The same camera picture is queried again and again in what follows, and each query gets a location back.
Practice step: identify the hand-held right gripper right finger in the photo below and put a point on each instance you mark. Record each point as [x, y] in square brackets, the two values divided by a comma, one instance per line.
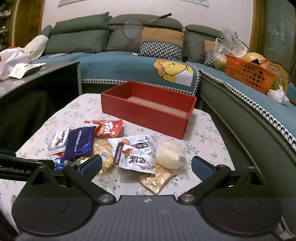
[201, 168]

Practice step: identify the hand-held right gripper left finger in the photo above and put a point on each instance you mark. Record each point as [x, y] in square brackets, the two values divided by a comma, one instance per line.
[92, 165]

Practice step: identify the clear fried twist snack packet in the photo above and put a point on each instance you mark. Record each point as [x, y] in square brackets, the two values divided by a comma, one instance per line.
[101, 148]

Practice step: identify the dark blue wafer biscuit packet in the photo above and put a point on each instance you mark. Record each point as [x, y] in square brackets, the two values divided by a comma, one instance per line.
[78, 143]

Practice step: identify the round white cake clear wrapper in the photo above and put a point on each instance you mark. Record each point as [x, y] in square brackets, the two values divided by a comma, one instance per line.
[168, 155]

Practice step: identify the red gummy candy packet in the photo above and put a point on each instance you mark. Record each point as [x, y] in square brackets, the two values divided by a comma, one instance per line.
[107, 129]

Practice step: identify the white packet red chili print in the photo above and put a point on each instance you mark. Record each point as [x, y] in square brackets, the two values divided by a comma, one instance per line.
[131, 162]

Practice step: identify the white green snack packet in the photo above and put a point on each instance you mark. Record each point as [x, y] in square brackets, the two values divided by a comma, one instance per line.
[57, 139]

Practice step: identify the gold brown snack packet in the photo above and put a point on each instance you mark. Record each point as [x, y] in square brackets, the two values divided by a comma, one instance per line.
[155, 182]

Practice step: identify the large white spicy strip packet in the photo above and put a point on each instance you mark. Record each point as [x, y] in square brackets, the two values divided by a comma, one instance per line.
[141, 140]

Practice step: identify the red cardboard box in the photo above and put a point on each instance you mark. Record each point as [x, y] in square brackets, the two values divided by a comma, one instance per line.
[148, 115]

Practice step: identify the floral tablecloth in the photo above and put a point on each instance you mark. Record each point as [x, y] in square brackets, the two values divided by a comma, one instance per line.
[69, 111]

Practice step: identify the green sofa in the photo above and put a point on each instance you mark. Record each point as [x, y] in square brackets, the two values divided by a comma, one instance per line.
[231, 111]

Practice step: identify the teal houndstooth-trim sofa cover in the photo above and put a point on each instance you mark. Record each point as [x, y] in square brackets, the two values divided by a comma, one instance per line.
[242, 92]

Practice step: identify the teal lion sofa cover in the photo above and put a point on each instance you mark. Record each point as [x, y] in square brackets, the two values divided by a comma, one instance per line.
[115, 67]

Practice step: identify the grey side table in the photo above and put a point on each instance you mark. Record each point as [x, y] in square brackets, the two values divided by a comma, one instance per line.
[53, 69]

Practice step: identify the orange perforated plastic basket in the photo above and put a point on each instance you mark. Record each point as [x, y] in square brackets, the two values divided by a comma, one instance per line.
[249, 76]

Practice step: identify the crumpled white tissue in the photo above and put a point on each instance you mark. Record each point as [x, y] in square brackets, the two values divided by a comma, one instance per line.
[278, 95]

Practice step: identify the white plastic bag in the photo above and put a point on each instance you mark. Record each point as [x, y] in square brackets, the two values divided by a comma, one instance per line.
[11, 60]

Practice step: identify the clear plastic bag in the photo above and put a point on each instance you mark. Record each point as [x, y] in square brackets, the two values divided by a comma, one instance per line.
[219, 58]

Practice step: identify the dark small object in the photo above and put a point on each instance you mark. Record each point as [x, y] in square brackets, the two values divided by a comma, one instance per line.
[256, 62]

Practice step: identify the yellow mesh basket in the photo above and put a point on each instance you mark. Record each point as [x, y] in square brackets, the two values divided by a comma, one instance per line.
[281, 76]

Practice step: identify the tan houndstooth pillow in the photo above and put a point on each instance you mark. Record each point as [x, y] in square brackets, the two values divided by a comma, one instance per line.
[209, 46]
[161, 37]

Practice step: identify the yellow pomelo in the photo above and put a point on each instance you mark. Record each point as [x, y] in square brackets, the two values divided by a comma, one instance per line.
[252, 56]

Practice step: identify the cream white cloth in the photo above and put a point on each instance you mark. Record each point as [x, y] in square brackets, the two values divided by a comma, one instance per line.
[37, 46]

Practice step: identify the badminton racket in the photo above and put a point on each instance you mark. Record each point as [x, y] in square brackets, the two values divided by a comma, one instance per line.
[166, 15]

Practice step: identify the wall poster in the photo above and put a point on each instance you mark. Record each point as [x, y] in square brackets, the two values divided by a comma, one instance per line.
[197, 1]

